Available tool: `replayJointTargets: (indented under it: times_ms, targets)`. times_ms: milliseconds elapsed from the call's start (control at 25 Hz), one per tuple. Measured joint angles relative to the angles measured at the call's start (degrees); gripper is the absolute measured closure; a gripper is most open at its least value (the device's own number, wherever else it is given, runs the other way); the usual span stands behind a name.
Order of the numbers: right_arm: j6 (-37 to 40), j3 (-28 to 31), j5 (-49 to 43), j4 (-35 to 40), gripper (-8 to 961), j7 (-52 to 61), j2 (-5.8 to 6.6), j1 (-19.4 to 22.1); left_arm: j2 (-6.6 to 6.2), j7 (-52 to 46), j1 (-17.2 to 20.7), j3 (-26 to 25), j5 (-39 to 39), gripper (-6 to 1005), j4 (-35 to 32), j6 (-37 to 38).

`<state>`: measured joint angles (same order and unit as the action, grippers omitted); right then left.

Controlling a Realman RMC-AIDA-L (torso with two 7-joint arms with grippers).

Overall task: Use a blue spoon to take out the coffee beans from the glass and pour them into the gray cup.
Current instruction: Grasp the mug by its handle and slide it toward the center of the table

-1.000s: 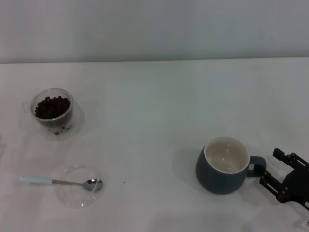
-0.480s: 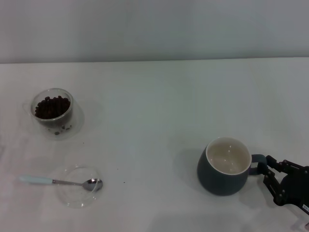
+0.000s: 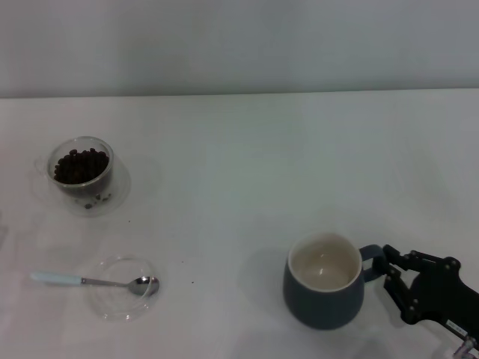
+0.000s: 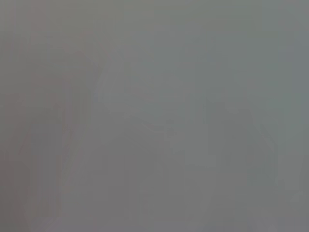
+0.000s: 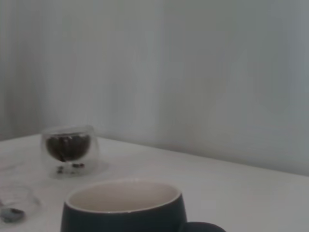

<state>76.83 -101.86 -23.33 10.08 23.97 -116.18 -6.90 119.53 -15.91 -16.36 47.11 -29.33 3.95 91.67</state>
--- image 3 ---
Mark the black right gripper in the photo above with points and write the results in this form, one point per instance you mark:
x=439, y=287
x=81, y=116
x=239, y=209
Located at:
x=445, y=291

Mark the dark blue ceramic mug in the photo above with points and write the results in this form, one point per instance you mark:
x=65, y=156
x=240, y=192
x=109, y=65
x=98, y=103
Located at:
x=318, y=308

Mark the double-walled clear glass cup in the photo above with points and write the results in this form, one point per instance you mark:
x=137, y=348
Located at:
x=118, y=187

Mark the coffee beans pile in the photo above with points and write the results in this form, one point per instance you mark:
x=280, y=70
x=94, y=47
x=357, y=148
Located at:
x=80, y=166

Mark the clear glass saucer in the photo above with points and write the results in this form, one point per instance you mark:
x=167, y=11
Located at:
x=119, y=306

